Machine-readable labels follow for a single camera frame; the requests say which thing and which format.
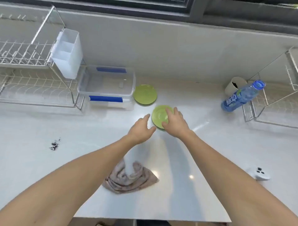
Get person's right hand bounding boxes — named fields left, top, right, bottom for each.
left=161, top=107, right=194, bottom=140

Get person's left hand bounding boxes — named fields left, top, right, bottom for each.
left=126, top=114, right=157, bottom=145

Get pinkish grey cleaning cloth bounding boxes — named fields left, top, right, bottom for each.
left=102, top=159, right=160, bottom=194

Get clear plastic container blue handles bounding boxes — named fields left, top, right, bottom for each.
left=77, top=65, right=136, bottom=110

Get person's right forearm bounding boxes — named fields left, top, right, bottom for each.
left=180, top=130, right=298, bottom=226

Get person's left forearm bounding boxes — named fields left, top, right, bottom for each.
left=0, top=134, right=140, bottom=226

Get blue plastic drink bottle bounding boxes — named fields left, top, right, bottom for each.
left=220, top=80, right=266, bottom=112

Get white cup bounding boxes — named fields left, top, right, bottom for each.
left=224, top=77, right=248, bottom=96

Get dark crumbs pile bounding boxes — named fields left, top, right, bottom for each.
left=49, top=137, right=61, bottom=151

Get white handheld controller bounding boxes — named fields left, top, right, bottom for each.
left=247, top=166, right=271, bottom=182

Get white plastic utensil holder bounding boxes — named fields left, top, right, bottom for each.
left=51, top=28, right=84, bottom=79

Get silver wire dish rack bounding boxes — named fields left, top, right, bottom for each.
left=0, top=5, right=85, bottom=110
left=242, top=46, right=298, bottom=129

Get dark grey window frame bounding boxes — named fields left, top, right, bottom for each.
left=0, top=0, right=298, bottom=35

